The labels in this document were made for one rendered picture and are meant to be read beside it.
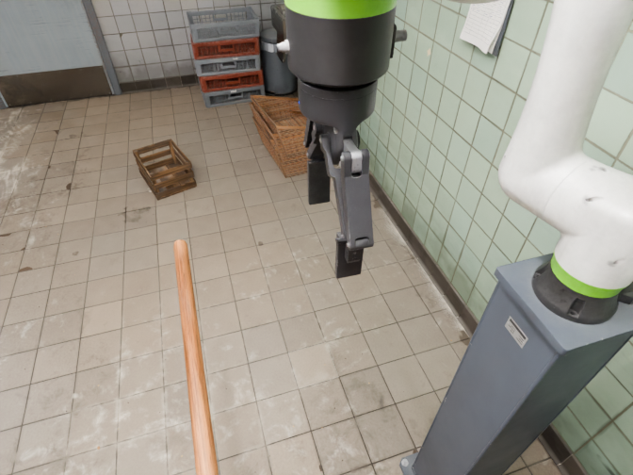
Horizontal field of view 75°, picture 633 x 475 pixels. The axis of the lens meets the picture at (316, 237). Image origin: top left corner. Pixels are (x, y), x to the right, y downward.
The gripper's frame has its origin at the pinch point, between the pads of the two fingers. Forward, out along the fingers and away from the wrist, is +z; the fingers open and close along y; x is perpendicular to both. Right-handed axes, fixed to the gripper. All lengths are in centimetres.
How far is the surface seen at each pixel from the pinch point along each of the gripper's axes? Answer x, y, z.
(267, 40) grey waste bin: -43, 365, 107
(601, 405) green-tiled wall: -100, -3, 107
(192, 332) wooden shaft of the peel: 23.0, 8.1, 27.8
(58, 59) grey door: 151, 404, 120
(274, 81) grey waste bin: -46, 362, 145
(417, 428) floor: -48, 18, 149
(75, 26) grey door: 126, 406, 93
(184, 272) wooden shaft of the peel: 24.2, 23.1, 28.3
